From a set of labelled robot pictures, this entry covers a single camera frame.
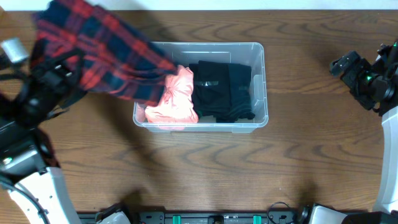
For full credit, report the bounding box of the looped black cable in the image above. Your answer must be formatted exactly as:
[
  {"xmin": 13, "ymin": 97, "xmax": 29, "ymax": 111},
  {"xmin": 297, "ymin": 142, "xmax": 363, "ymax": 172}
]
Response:
[{"xmin": 267, "ymin": 200, "xmax": 299, "ymax": 224}]

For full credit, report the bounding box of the pink garment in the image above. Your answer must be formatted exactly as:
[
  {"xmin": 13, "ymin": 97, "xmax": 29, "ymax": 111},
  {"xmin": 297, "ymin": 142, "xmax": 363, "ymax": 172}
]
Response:
[{"xmin": 133, "ymin": 65, "xmax": 199, "ymax": 131}]

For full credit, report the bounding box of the navy garment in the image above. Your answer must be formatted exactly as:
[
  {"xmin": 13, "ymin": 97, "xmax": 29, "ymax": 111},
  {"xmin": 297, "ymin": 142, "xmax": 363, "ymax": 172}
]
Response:
[{"xmin": 216, "ymin": 63, "xmax": 255, "ymax": 123}]

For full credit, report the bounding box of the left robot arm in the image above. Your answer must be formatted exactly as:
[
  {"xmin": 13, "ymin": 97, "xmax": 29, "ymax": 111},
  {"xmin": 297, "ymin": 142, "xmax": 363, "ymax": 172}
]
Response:
[{"xmin": 1, "ymin": 49, "xmax": 85, "ymax": 223}]

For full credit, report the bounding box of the red navy plaid shirt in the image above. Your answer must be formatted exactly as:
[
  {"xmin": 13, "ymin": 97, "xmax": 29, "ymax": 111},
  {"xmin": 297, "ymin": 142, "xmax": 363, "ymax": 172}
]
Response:
[{"xmin": 31, "ymin": 0, "xmax": 177, "ymax": 106}]

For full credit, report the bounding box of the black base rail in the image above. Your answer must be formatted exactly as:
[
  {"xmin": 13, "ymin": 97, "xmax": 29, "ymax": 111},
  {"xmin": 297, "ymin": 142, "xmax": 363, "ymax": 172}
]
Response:
[{"xmin": 77, "ymin": 210, "xmax": 312, "ymax": 224}]

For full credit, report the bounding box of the clear plastic storage bin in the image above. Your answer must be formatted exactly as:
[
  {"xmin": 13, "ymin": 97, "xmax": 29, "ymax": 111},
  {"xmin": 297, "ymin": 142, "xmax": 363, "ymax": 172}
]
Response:
[{"xmin": 132, "ymin": 42, "xmax": 269, "ymax": 133}]

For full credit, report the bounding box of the black garment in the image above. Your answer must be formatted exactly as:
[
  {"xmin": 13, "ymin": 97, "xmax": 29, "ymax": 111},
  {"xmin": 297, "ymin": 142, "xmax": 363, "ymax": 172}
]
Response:
[{"xmin": 189, "ymin": 60, "xmax": 231, "ymax": 117}]

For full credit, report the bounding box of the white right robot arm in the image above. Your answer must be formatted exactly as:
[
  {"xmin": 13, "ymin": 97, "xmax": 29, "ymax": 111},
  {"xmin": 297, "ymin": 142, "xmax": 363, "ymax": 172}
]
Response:
[{"xmin": 296, "ymin": 42, "xmax": 397, "ymax": 224}]

